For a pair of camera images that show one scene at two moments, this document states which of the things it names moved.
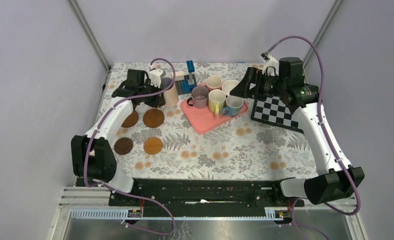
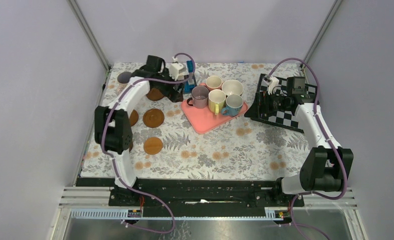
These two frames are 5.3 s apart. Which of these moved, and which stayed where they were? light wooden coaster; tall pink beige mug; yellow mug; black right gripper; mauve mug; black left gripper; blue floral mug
Moved: black left gripper; black right gripper; tall pink beige mug
Stayed: blue floral mug; mauve mug; yellow mug; light wooden coaster
